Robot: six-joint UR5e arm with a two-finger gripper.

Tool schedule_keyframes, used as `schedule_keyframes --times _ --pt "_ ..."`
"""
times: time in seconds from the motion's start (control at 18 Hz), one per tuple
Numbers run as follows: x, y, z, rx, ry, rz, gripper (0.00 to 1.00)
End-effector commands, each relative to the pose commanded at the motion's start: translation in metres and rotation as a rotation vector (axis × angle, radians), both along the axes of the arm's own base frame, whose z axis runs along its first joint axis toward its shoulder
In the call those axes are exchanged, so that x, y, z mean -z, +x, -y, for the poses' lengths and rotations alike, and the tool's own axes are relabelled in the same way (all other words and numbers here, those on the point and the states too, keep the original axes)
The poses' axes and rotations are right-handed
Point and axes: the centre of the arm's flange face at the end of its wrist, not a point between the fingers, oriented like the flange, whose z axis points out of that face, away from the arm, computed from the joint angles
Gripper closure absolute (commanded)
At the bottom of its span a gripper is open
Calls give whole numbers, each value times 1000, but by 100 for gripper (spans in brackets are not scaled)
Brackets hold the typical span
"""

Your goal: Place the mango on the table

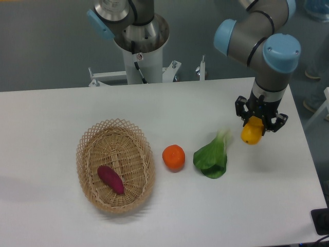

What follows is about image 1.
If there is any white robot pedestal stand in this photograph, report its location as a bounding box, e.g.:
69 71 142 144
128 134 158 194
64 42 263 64
88 14 209 87

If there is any person in blue jeans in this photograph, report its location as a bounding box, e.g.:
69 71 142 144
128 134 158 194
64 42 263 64
302 32 329 114

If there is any woven wicker basket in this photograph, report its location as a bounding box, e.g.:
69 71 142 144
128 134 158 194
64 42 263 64
76 118 155 214

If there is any black cable on pedestal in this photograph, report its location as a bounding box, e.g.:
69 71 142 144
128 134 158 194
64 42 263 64
131 40 149 84

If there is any orange tangerine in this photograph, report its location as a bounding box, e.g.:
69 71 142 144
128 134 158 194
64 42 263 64
162 145 186 172

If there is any purple sweet potato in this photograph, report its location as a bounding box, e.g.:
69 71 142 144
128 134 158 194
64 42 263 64
97 166 124 195

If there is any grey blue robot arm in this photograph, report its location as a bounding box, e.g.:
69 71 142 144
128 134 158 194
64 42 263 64
86 1 301 136

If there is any blue water bottle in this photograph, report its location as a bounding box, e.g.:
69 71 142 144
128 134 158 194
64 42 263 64
303 0 328 23

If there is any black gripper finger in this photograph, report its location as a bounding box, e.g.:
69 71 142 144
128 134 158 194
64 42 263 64
234 96 253 127
262 113 288 136

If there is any green bok choy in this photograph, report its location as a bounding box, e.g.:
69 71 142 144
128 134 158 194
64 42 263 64
193 129 232 179

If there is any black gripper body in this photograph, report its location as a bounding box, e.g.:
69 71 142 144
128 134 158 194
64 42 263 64
245 87 284 123

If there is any black device at table edge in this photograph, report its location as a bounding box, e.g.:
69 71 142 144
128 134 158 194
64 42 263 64
310 208 328 236

